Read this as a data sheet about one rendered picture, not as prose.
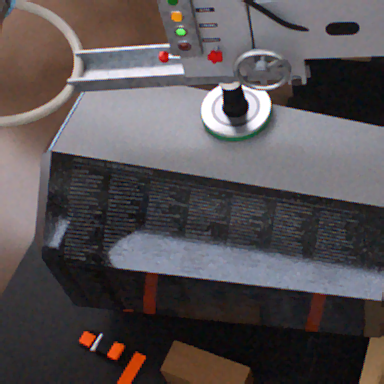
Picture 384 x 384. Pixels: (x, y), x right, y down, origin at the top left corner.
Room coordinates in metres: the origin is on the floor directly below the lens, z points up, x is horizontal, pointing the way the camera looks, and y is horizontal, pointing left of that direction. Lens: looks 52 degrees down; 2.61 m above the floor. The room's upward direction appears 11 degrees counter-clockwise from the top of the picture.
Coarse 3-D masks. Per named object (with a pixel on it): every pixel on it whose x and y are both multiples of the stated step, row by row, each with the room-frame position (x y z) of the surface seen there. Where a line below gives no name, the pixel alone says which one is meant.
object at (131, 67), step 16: (112, 48) 1.58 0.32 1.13; (128, 48) 1.57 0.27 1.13; (144, 48) 1.55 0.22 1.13; (160, 48) 1.54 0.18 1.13; (96, 64) 1.58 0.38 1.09; (112, 64) 1.56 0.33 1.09; (128, 64) 1.55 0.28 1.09; (144, 64) 1.53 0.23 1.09; (160, 64) 1.52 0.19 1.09; (176, 64) 1.50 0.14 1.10; (80, 80) 1.49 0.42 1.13; (96, 80) 1.47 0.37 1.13; (112, 80) 1.46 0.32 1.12; (128, 80) 1.45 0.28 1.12; (144, 80) 1.44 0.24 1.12; (160, 80) 1.43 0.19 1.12; (176, 80) 1.42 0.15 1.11; (192, 80) 1.41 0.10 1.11; (208, 80) 1.40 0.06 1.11; (224, 80) 1.39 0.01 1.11; (256, 80) 1.37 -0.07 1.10
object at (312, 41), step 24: (240, 0) 1.31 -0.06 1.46; (264, 0) 1.33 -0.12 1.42; (288, 0) 1.31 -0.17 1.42; (312, 0) 1.30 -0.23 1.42; (336, 0) 1.29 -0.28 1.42; (360, 0) 1.28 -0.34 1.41; (264, 24) 1.33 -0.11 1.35; (288, 24) 1.30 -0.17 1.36; (312, 24) 1.30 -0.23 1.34; (336, 24) 1.29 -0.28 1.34; (360, 24) 1.28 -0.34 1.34; (264, 48) 1.33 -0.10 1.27; (288, 48) 1.32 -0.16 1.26; (312, 48) 1.30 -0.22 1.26; (336, 48) 1.29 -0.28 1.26; (360, 48) 1.28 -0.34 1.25
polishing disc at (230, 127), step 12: (216, 96) 1.51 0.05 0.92; (252, 96) 1.48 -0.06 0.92; (264, 96) 1.47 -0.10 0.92; (204, 108) 1.47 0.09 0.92; (216, 108) 1.46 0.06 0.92; (252, 108) 1.44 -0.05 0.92; (264, 108) 1.43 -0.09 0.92; (204, 120) 1.43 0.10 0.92; (216, 120) 1.42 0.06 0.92; (228, 120) 1.41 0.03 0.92; (240, 120) 1.40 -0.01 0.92; (252, 120) 1.39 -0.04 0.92; (264, 120) 1.38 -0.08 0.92; (216, 132) 1.37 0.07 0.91; (228, 132) 1.36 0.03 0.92; (240, 132) 1.35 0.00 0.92; (252, 132) 1.35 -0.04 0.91
